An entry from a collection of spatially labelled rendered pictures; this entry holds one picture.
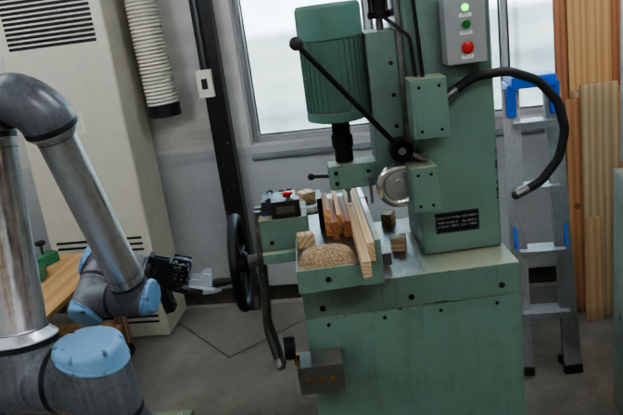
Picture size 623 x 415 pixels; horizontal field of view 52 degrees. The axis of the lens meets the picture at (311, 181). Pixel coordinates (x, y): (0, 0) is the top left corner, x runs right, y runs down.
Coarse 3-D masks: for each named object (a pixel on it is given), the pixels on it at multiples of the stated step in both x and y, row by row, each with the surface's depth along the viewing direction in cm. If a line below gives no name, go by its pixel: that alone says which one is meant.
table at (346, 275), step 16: (320, 240) 171; (336, 240) 169; (352, 240) 168; (272, 256) 174; (288, 256) 174; (304, 272) 153; (320, 272) 153; (336, 272) 153; (352, 272) 153; (304, 288) 154; (320, 288) 154; (336, 288) 154
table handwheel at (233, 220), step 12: (228, 228) 178; (240, 228) 194; (228, 240) 175; (240, 240) 197; (228, 252) 174; (240, 252) 186; (240, 264) 184; (252, 264) 185; (240, 276) 174; (240, 288) 174; (240, 300) 176
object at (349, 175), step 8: (352, 160) 180; (360, 160) 179; (368, 160) 178; (328, 168) 177; (336, 168) 177; (344, 168) 177; (352, 168) 177; (360, 168) 177; (368, 168) 177; (376, 168) 177; (336, 176) 177; (344, 176) 177; (352, 176) 177; (360, 176) 177; (376, 176) 178; (336, 184) 177; (344, 184) 178; (352, 184) 178; (360, 184) 178
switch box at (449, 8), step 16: (448, 0) 152; (464, 0) 152; (480, 0) 152; (448, 16) 153; (480, 16) 153; (448, 32) 154; (480, 32) 154; (448, 48) 155; (480, 48) 155; (448, 64) 156
